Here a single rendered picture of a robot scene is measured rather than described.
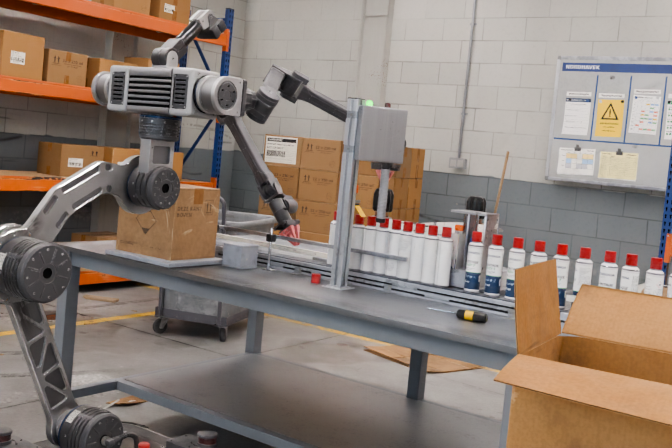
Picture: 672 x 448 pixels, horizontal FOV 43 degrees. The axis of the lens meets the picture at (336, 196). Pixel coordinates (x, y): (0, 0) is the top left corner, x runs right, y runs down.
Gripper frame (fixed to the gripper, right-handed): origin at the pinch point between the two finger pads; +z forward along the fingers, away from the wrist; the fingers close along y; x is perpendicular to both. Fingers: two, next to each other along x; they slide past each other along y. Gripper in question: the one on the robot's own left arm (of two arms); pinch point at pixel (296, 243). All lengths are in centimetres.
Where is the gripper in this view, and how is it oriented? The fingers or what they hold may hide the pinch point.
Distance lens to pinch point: 338.3
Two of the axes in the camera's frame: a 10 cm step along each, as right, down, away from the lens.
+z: 4.5, 8.4, -3.1
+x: -6.9, 5.4, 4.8
